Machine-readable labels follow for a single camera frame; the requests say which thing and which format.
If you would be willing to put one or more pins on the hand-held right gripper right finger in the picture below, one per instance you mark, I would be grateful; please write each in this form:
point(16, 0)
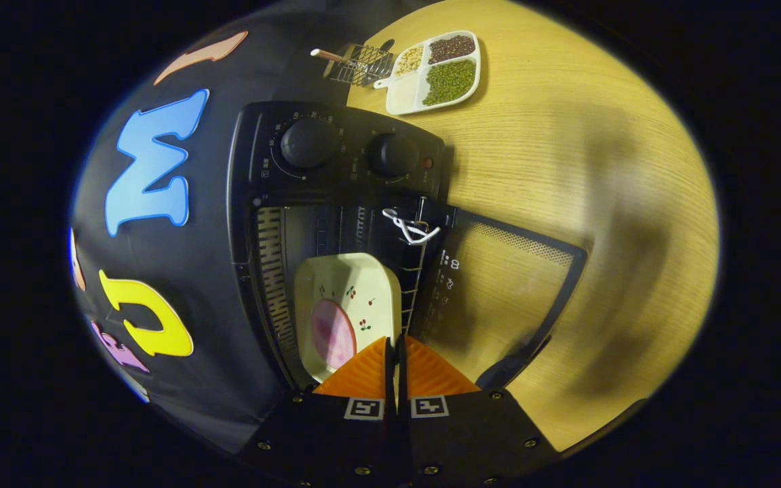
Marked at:
point(465, 437)

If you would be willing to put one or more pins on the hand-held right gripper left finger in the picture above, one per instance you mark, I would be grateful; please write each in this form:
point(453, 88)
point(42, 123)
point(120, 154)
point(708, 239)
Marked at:
point(336, 440)

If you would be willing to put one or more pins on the pink meat slice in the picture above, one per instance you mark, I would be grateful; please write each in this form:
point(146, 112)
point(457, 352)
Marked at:
point(333, 335)

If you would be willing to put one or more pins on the black electric oven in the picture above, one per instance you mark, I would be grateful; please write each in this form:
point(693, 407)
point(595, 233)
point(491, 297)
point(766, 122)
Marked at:
point(336, 146)

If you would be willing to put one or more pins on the black backdrop cloth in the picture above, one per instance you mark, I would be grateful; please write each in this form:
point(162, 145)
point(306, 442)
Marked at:
point(207, 305)

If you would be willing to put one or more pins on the white divided tray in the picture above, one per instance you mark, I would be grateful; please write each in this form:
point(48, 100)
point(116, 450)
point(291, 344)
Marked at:
point(404, 95)

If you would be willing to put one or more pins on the heap of green beans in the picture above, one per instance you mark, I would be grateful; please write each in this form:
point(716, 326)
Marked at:
point(450, 81)

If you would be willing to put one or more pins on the heap of yellow beans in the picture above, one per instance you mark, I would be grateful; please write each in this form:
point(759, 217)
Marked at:
point(409, 59)

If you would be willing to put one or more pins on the heap of dark red beans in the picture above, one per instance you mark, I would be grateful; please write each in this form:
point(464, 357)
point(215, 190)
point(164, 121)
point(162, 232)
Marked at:
point(451, 49)

